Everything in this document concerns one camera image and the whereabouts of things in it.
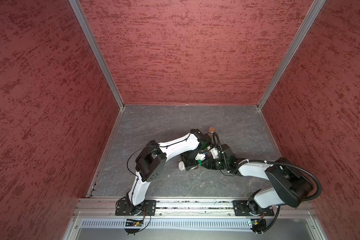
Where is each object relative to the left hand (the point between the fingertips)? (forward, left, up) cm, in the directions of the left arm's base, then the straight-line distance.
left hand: (183, 166), depth 81 cm
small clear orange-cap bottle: (+24, -19, +2) cm, 31 cm away
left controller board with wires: (-27, +25, -11) cm, 38 cm away
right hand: (+1, -11, -6) cm, 12 cm away
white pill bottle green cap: (-2, +1, +3) cm, 4 cm away
